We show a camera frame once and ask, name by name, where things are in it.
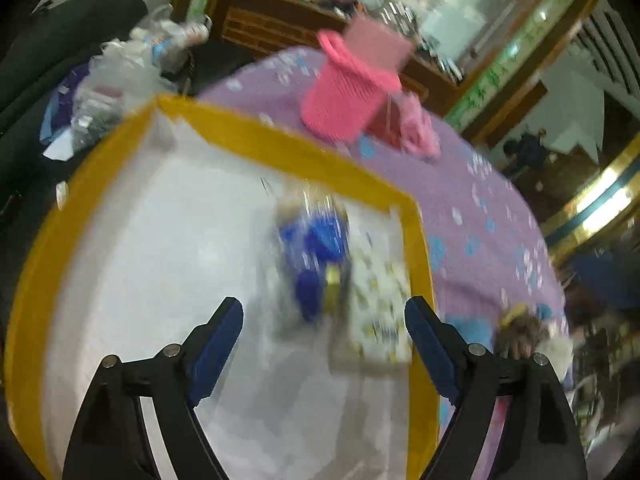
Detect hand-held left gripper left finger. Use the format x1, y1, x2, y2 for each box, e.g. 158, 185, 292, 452
61, 296, 245, 480

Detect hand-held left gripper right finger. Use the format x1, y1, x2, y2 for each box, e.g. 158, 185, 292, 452
404, 295, 588, 480

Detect brown fluffy soft item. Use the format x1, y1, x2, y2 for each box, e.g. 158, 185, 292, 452
495, 305, 551, 361

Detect yellow taped white box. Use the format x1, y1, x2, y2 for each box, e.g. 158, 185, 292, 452
2, 94, 441, 480

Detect white fluffy soft item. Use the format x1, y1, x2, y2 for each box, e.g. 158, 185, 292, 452
542, 332, 576, 381

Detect lemon print white packet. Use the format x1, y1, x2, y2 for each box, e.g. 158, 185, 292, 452
332, 240, 416, 366

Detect purple floral blanket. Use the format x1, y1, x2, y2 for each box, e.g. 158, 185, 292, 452
197, 45, 568, 480

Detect blue plastic packet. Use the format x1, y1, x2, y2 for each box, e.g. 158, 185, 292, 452
272, 185, 353, 326

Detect pink fluffy cloth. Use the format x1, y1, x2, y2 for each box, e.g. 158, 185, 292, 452
397, 95, 443, 158

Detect red plastic packet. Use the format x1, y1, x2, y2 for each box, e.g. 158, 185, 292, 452
365, 97, 411, 148

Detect pink knitted basket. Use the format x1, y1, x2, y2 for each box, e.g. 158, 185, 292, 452
300, 30, 403, 143

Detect pile of clear plastic bags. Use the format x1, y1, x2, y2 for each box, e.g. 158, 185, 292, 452
42, 5, 211, 161

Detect pink sleeved plastic bottle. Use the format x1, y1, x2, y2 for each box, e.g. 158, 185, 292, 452
342, 16, 416, 73

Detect wooden headboard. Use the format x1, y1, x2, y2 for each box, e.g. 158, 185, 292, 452
170, 0, 466, 106

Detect black bag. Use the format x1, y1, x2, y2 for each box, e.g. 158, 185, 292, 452
0, 0, 151, 111

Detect gold metal frame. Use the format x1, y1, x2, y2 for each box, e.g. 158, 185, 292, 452
542, 145, 640, 261

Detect bamboo print wall panel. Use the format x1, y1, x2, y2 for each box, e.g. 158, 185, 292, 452
445, 0, 588, 128

